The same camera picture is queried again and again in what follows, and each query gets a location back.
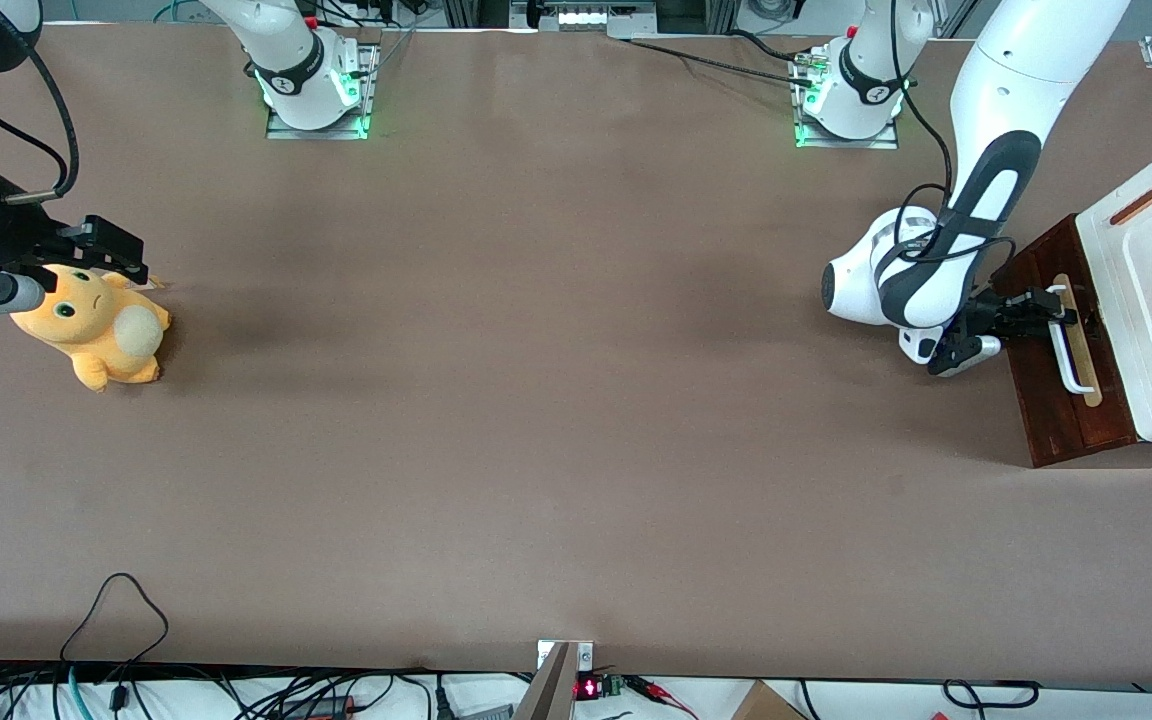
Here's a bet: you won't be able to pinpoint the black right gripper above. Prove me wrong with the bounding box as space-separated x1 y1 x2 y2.
0 172 151 301

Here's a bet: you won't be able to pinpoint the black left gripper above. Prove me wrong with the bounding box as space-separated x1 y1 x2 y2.
931 288 1079 374

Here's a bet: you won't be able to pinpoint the white drawer handle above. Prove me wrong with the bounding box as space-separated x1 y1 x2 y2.
1041 284 1097 394

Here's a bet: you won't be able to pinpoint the light wooden handle backplate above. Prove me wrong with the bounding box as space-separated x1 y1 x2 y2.
1051 273 1104 408

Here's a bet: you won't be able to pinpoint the dark brown drawer with handle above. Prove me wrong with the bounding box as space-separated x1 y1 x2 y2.
991 213 1104 469

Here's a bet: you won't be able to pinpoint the plain dark brown drawer front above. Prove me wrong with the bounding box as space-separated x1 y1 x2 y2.
1061 213 1138 454

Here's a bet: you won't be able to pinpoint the orange plush toy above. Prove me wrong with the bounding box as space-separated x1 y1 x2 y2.
10 262 173 393

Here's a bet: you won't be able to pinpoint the brown cardboard piece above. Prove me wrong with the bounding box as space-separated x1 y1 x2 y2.
730 680 810 720

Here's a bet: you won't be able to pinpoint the black power adapter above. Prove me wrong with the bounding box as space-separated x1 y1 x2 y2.
280 697 359 720

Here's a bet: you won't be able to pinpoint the white multi-socket strip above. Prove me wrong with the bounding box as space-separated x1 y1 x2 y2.
510 0 659 40

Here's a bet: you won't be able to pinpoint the red clip leads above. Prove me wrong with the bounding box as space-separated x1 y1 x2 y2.
626 676 699 718

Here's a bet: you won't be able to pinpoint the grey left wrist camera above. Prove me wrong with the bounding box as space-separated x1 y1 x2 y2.
928 335 1003 380

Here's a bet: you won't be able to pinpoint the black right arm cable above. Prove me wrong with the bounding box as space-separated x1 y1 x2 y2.
0 68 70 196
26 45 80 204

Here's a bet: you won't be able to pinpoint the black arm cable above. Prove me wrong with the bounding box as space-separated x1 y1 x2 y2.
0 68 70 196
874 0 1020 294
26 45 80 204

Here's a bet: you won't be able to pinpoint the copper bar handle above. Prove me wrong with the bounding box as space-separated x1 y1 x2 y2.
1109 175 1152 227

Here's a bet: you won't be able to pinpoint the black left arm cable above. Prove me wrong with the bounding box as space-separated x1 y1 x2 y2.
874 0 1020 294

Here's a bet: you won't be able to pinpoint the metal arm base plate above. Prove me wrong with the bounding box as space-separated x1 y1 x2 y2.
265 42 381 141
793 55 901 151

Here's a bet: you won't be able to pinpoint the flat looped black cable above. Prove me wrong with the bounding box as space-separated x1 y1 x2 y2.
940 679 1043 710

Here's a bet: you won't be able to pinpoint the short black table cable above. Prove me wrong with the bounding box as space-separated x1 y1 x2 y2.
726 28 813 64

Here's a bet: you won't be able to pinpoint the long black table cable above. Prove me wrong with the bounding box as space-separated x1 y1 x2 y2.
624 38 817 87

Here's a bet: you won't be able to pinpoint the aluminium camera mount post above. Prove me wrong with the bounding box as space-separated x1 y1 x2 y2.
512 640 597 720

